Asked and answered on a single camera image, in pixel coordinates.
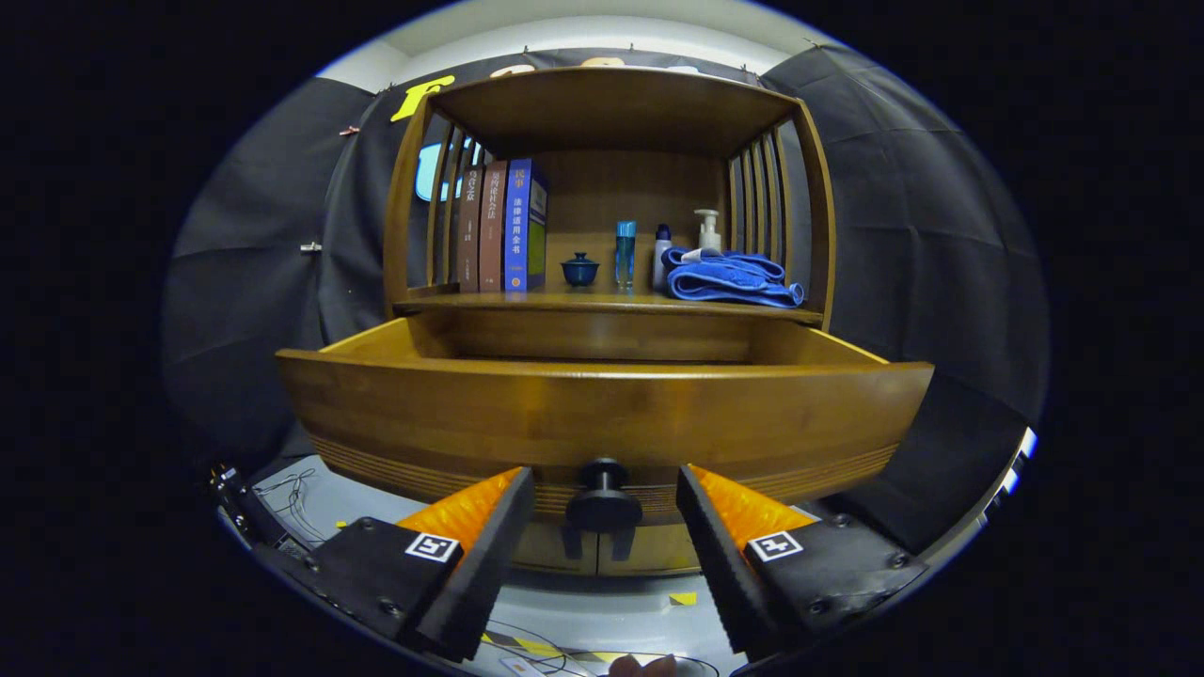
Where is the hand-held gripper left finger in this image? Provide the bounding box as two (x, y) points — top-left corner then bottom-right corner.
(249, 466), (536, 663)

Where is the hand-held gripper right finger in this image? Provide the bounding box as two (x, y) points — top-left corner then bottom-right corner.
(676, 463), (930, 662)

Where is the wooden drawer with black knob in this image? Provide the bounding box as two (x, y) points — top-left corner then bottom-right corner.
(275, 315), (935, 535)

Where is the wooden cabinet door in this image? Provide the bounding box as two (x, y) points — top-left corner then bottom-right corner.
(597, 520), (703, 575)
(514, 522), (603, 576)

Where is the wooden countertop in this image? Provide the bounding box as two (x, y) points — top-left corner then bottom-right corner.
(393, 254), (825, 326)

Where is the brown wooden cabinet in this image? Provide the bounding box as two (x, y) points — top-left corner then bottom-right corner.
(383, 66), (838, 576)

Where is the folded blue towel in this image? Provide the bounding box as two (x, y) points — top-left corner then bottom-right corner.
(661, 246), (806, 309)

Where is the teal clear bottle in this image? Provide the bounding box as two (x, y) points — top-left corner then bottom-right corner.
(615, 220), (638, 291)

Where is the dark brown book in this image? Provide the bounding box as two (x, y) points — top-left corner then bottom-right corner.
(456, 165), (484, 293)

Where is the red-brown book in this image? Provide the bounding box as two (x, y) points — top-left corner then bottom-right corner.
(479, 160), (510, 293)

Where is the blue book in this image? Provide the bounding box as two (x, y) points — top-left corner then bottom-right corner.
(503, 157), (549, 293)

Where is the black backdrop cloth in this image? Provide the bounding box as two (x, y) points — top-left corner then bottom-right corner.
(160, 42), (1052, 499)

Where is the thin black cable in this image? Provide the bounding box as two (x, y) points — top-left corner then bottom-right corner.
(484, 618), (721, 677)
(252, 468), (323, 544)

